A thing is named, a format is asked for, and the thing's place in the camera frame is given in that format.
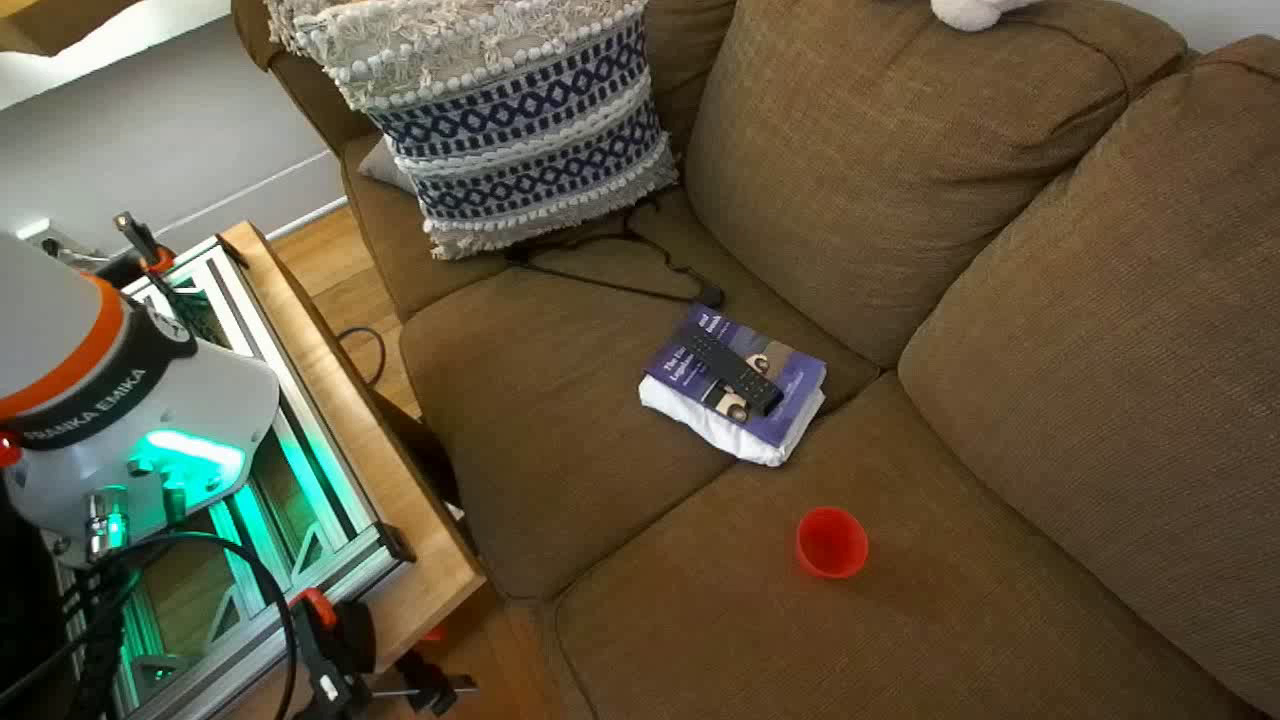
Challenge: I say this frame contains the wide brown back cushion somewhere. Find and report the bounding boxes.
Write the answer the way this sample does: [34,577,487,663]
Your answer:
[682,0,1196,375]

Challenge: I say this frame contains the red plastic cup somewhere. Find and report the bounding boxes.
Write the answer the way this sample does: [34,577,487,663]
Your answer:
[791,503,876,584]

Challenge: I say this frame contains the aluminium profile frame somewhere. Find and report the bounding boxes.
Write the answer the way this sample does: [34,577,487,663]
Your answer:
[78,237,416,720]

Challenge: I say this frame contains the large orange black clamp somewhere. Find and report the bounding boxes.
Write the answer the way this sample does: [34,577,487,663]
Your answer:
[285,584,481,720]

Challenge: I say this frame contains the small orange black clamp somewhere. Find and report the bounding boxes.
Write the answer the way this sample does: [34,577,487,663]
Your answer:
[108,208,185,291]

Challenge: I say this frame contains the white plush toy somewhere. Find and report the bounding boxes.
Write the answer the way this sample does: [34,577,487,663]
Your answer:
[929,0,1042,35]

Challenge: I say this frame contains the brown fabric sofa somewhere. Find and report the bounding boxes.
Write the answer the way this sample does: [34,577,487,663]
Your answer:
[229,0,1280,720]

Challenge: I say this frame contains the brown seat cushion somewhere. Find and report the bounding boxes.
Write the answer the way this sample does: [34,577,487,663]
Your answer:
[398,185,884,604]
[545,372,1264,720]

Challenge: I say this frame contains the black remote control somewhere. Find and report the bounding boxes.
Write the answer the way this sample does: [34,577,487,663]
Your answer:
[676,330,789,421]

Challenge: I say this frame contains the black cable bundle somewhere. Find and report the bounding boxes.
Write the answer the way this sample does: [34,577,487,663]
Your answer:
[0,523,306,720]

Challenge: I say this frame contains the blue white patterned pillow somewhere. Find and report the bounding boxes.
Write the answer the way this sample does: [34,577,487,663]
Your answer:
[261,0,682,264]

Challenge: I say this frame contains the tall brown back cushion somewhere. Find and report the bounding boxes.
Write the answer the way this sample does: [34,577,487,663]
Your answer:
[894,31,1280,715]

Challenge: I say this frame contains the purple cover paperback book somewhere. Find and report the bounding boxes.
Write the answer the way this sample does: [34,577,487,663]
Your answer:
[635,300,831,474]

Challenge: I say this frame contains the wooden side table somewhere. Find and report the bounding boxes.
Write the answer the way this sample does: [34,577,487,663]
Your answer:
[218,217,493,675]

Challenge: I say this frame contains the thin black floor cable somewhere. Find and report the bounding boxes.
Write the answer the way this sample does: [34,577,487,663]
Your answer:
[334,320,393,394]

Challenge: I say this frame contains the tan wooden shelf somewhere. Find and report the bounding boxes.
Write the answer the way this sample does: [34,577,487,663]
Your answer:
[0,0,145,61]

